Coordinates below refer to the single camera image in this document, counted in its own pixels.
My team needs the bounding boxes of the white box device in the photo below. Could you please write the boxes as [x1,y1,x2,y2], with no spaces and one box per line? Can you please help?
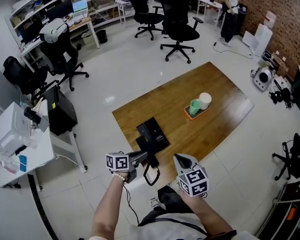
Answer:
[0,101,39,155]

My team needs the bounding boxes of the black telephone handset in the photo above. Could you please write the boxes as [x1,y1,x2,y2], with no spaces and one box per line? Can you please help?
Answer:
[135,135,161,169]

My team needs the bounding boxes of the person's left forearm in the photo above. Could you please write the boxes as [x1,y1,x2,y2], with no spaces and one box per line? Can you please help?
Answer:
[89,172,128,240]

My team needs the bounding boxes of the white cylindrical cup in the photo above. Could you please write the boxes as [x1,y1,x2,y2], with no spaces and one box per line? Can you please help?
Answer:
[198,92,213,111]

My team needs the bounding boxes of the white flat boards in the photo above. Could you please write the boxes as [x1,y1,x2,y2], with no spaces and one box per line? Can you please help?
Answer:
[241,23,274,58]

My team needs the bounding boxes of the pile of black cables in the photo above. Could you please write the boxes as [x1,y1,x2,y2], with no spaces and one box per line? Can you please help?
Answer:
[269,87,295,109]

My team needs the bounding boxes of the black mesh office chair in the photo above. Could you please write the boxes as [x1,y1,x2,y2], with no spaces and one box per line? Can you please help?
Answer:
[128,0,165,41]

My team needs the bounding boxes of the dark computer monitor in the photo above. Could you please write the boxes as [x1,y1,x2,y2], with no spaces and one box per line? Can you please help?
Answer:
[19,17,44,45]

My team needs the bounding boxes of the black coiled telephone cord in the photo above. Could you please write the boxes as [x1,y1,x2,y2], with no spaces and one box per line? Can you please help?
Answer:
[143,161,161,187]

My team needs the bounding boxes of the orange tray with green mat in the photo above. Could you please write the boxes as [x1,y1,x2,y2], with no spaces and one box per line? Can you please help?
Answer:
[183,103,212,121]

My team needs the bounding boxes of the black telephone base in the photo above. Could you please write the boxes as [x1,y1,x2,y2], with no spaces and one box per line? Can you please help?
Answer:
[136,116,171,155]

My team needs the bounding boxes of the small white table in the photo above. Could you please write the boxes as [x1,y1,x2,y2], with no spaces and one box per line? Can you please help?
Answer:
[195,0,226,32]

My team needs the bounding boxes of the white bead bracelet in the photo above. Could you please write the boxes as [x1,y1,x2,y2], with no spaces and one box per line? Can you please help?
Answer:
[111,172,127,183]

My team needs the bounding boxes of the person's white shoe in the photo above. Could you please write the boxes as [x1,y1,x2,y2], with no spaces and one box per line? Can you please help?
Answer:
[149,197,166,210]

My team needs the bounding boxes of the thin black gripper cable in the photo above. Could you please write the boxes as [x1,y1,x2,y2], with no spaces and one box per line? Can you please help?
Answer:
[122,183,141,225]

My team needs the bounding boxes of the person's black trousers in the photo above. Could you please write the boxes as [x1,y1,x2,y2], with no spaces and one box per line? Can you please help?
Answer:
[136,184,196,227]

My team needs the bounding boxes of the green faceted cup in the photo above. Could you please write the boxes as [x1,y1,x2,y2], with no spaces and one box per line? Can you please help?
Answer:
[189,99,203,116]

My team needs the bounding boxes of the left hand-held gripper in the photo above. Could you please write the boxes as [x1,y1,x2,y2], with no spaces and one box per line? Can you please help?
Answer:
[105,151,149,184]

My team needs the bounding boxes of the black equipment cart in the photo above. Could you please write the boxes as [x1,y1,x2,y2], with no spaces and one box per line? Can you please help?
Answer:
[254,176,300,240]

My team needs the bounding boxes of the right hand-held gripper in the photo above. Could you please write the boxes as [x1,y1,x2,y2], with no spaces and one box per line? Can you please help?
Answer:
[173,153,210,198]

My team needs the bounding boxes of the large black office chair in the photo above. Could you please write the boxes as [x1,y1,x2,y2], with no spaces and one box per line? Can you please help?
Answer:
[159,0,205,65]

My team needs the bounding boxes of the wooden top white desk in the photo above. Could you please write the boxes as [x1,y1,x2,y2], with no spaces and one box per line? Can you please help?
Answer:
[17,15,101,73]

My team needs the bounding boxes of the black office chair with clothes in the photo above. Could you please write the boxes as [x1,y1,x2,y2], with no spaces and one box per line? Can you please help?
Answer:
[2,55,60,103]

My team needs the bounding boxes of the black computer tower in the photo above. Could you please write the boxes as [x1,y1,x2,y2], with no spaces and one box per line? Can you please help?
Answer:
[43,84,79,137]

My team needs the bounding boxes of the black chair with cables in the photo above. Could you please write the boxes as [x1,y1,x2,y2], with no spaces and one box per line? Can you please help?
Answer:
[271,129,300,182]

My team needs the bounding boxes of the black chair with white jacket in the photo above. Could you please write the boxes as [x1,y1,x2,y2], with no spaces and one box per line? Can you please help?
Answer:
[38,18,90,92]

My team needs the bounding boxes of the black computer monitor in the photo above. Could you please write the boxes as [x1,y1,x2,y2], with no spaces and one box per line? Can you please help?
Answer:
[43,0,75,23]

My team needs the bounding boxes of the grey round appliance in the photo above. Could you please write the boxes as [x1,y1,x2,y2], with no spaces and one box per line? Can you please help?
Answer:
[252,66,275,93]

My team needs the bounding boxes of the open laptop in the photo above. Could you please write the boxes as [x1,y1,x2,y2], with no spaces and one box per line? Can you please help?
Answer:
[71,0,90,19]

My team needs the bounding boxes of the blue packet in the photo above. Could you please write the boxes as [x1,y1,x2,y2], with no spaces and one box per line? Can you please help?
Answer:
[18,154,29,173]

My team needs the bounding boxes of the person's white shirt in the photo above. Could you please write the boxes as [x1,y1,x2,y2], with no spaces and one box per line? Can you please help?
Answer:
[88,211,261,240]

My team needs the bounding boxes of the pink packet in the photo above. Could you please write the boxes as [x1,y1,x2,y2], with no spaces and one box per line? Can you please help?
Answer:
[0,158,19,175]

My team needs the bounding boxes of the black waste bin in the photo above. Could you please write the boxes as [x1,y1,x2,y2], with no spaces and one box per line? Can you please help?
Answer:
[95,29,109,45]

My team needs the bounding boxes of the black microscope camera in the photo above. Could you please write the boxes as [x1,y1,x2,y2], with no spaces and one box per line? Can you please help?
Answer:
[23,106,51,133]

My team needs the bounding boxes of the person's right forearm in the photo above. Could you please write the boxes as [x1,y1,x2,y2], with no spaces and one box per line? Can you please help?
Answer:
[177,189,235,236]

